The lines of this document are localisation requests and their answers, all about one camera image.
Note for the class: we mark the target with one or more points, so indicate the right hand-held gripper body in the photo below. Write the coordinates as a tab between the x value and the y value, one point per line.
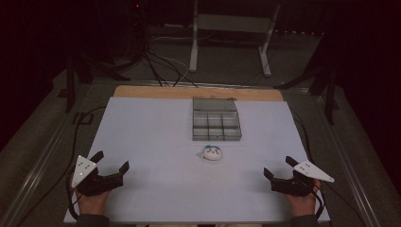
293	184

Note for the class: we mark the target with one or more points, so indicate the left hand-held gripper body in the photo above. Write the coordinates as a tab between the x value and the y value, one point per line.
94	183

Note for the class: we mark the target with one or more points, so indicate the small white and blue toy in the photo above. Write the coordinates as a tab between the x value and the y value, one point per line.
212	153

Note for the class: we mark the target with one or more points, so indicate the clear plastic compartment box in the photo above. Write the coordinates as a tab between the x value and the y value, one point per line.
216	121

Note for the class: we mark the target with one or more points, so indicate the person's left hand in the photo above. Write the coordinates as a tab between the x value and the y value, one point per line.
93	203

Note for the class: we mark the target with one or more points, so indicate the person's right hand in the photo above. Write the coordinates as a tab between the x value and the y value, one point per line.
301	204

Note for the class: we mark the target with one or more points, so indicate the white table mat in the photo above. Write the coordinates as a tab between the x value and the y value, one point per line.
164	157

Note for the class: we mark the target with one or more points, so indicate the black stand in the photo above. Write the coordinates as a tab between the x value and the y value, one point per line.
78	72
324	85

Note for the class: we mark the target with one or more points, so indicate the white metal stand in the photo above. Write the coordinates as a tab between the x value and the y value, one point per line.
231	23

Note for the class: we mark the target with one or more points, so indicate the metal floor rail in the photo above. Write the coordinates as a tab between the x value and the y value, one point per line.
346	164
41	164

